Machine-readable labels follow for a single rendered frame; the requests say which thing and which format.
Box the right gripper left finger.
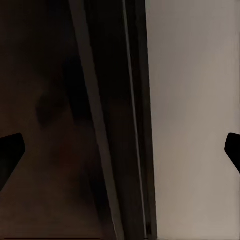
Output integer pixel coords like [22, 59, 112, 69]
[0, 133, 26, 192]

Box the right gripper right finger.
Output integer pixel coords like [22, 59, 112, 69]
[225, 133, 240, 172]

